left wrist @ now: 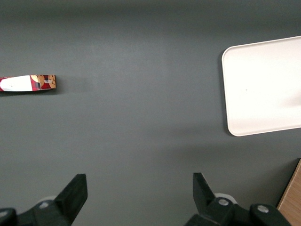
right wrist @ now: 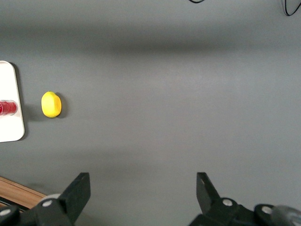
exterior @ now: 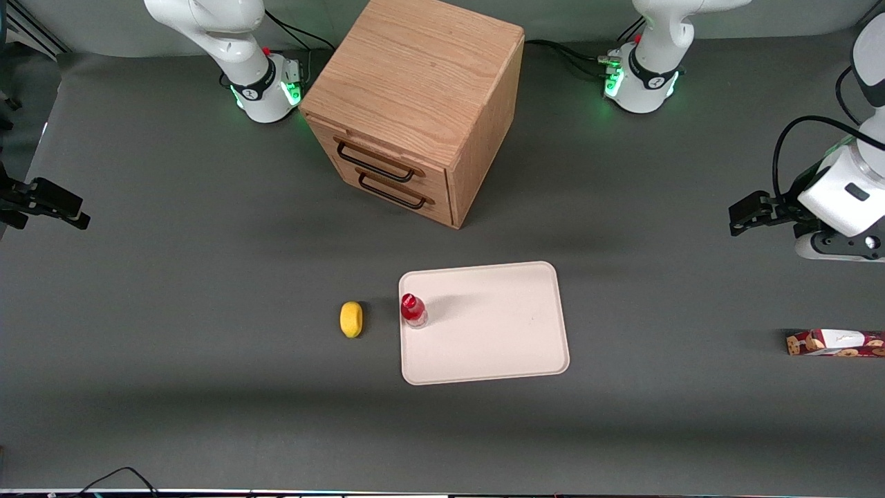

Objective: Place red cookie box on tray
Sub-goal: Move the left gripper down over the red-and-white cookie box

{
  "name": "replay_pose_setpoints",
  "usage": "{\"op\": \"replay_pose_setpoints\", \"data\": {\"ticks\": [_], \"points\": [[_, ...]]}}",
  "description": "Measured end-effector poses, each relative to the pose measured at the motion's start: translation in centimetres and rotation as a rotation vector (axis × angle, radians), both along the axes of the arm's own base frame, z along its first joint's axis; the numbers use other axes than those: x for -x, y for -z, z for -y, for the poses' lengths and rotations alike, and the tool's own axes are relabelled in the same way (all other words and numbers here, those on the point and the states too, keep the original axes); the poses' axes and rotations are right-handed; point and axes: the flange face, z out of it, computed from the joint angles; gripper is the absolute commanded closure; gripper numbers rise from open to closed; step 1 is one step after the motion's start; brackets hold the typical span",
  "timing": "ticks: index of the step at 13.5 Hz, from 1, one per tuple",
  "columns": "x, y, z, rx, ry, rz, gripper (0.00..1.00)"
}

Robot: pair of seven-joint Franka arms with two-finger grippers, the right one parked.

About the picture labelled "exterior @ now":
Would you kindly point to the dark right wrist camera box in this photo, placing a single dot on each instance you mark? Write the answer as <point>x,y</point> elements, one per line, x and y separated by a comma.
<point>12,218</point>

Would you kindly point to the small bottle with red cap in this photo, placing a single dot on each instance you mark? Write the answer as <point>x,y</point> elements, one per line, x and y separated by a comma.
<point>413,309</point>

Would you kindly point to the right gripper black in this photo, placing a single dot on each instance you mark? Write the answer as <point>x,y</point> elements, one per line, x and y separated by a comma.
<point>21,198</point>

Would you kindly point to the beige rectangular tray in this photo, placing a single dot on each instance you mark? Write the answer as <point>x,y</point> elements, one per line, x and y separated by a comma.
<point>484,325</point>

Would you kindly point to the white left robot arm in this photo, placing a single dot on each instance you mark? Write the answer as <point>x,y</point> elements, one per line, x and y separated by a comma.
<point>650,69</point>

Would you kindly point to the red tartan cookie box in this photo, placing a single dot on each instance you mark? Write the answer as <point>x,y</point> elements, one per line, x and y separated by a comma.
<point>830,342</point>

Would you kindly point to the dark grey table cover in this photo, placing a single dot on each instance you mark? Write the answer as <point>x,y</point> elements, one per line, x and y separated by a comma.
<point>207,346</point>

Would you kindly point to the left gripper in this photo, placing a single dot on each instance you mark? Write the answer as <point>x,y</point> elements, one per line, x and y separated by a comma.
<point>786,207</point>

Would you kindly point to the yellow lemon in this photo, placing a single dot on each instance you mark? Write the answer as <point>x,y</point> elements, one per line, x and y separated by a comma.
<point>351,319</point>

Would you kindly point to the aluminium frame rail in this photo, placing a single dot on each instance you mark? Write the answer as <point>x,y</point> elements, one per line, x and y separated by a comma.
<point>31,31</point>

